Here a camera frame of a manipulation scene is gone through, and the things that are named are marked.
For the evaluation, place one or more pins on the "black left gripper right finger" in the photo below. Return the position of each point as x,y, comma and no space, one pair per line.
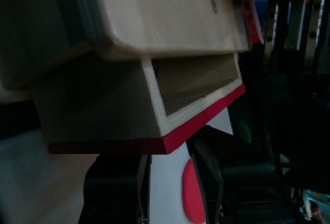
214,189

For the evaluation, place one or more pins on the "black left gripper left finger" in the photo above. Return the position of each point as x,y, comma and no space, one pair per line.
114,192

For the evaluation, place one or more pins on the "wooden drawer box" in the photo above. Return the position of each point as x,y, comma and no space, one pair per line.
172,15

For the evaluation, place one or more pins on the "red front wooden drawer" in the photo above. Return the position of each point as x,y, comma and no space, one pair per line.
107,105

